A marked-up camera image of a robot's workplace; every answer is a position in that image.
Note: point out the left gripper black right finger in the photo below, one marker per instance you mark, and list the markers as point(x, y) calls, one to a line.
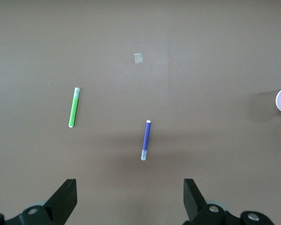
point(196, 206)

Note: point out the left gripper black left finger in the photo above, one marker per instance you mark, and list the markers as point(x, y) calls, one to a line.
point(58, 206)

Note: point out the purple marker pen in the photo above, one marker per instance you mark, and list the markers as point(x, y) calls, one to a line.
point(146, 136)

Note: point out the green highlighter pen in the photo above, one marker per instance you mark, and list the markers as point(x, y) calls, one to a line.
point(73, 110)

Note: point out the small clear tape piece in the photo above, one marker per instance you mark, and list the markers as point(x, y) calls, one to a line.
point(138, 58)

